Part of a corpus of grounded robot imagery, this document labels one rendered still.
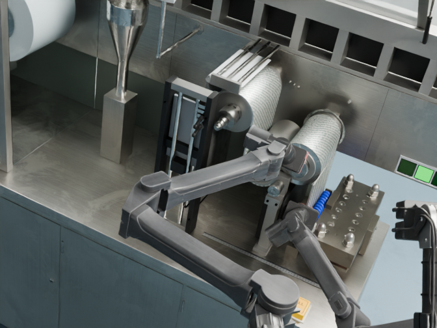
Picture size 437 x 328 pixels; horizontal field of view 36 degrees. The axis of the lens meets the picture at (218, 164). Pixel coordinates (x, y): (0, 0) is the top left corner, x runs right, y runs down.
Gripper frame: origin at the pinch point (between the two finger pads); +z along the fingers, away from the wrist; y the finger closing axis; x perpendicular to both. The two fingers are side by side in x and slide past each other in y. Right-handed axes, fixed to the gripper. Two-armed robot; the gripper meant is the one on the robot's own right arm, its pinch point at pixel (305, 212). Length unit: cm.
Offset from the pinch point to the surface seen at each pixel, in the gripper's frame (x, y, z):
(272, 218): -5.3, -8.8, -4.7
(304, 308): -24.6, 12.7, -16.6
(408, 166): 25.2, 24.0, 20.3
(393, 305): -50, 44, 132
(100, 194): -23, -69, -5
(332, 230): -2.4, 10.1, 2.8
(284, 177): 9.6, -8.9, -11.2
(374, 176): -1, 5, 227
